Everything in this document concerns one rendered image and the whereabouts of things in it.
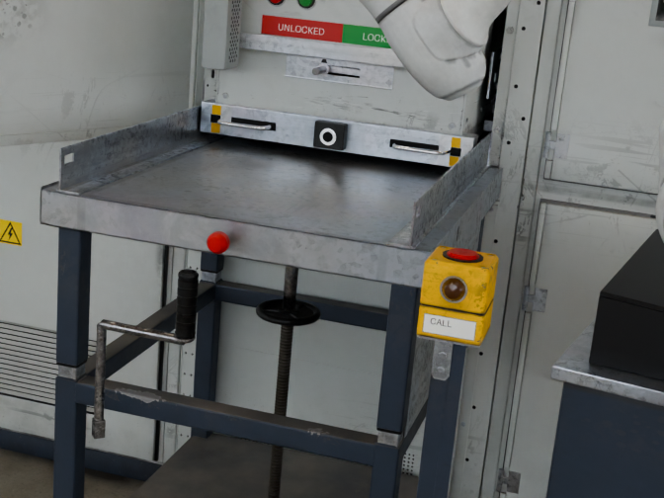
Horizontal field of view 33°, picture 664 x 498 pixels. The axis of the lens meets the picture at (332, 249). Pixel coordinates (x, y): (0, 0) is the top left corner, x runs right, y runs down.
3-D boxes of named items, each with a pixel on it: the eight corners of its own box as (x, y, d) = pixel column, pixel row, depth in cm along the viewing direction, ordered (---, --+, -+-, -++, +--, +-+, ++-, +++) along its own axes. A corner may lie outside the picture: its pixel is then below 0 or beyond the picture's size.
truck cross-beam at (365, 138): (469, 170, 208) (473, 137, 207) (200, 131, 222) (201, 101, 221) (474, 165, 213) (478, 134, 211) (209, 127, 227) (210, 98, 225)
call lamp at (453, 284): (463, 308, 134) (467, 281, 133) (436, 303, 134) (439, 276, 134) (465, 304, 135) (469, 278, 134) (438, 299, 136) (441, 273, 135)
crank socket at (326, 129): (341, 151, 212) (344, 124, 210) (311, 147, 213) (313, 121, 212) (346, 149, 214) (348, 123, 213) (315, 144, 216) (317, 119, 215)
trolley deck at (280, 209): (429, 290, 160) (433, 250, 159) (40, 223, 176) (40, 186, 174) (499, 197, 223) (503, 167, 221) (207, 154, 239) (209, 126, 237)
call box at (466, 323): (479, 350, 136) (490, 269, 133) (415, 338, 138) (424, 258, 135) (490, 329, 143) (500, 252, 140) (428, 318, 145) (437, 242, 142)
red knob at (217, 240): (224, 257, 163) (225, 235, 162) (204, 253, 164) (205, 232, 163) (235, 249, 167) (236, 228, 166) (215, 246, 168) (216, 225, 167)
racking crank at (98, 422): (86, 438, 179) (92, 257, 170) (96, 431, 181) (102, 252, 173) (183, 460, 174) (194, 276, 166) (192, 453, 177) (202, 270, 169)
